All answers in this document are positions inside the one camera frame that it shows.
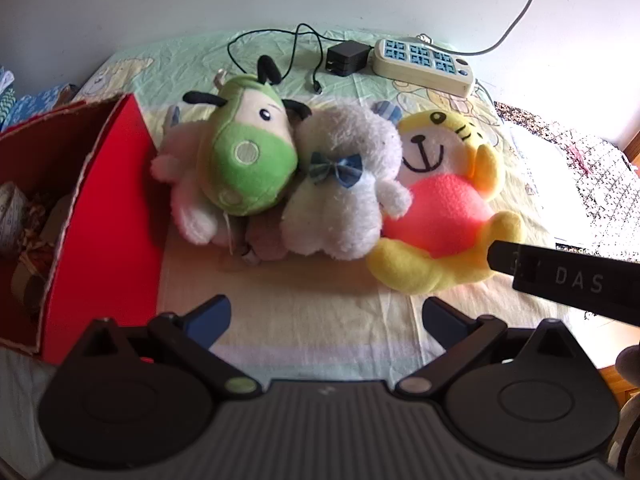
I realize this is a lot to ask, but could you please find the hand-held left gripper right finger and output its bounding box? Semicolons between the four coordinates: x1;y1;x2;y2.
395;296;598;400

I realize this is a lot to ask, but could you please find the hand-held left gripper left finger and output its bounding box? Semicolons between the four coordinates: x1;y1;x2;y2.
65;295;263;401

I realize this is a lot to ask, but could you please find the yellow tiger plush toy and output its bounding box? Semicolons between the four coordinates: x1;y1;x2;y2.
367;110;526;295

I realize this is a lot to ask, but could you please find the red cardboard box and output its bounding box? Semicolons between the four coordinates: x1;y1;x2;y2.
0;92;171;366

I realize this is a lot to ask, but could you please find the pink plush toy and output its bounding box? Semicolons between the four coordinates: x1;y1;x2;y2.
150;110;291;263

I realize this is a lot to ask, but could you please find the green cow plush toy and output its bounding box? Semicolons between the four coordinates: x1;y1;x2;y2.
182;56;313;217

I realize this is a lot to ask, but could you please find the bear print bed sheet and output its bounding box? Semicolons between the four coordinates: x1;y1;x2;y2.
75;27;616;381

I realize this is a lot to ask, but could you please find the black white patterned cloth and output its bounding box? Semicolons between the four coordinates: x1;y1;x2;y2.
495;101;640;261

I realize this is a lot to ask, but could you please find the cream power strip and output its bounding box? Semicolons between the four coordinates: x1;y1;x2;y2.
369;37;476;98

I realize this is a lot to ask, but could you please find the blue checkered towel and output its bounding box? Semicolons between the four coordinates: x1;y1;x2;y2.
0;67;78;131

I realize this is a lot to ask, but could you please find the black power adapter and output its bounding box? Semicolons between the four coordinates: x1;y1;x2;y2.
327;41;373;77

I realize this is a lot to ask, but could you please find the thin black cable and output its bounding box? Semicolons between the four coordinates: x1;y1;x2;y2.
227;23;331;95

